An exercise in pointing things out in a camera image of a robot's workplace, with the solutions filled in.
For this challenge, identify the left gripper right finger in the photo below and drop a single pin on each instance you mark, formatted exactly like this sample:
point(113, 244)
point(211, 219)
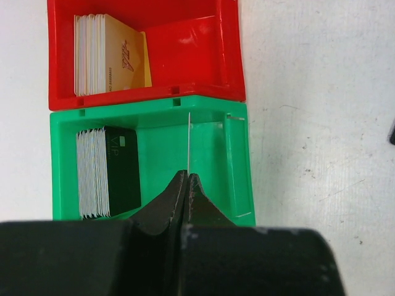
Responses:
point(218, 257)

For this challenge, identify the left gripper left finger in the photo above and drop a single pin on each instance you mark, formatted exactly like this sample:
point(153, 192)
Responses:
point(133, 256)

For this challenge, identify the black leather card holder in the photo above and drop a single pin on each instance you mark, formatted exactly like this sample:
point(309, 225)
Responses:
point(391, 136)

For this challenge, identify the black card stack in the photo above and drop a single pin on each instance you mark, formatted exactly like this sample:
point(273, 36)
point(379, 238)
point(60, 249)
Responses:
point(108, 172)

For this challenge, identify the brown card stack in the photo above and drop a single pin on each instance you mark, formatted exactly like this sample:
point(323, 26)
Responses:
point(108, 56)

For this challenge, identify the green plastic bin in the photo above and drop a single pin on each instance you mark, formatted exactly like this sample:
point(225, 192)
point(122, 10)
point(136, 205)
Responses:
point(219, 150)

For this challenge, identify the red plastic bin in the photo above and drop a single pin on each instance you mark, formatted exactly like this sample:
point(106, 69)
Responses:
point(194, 48)

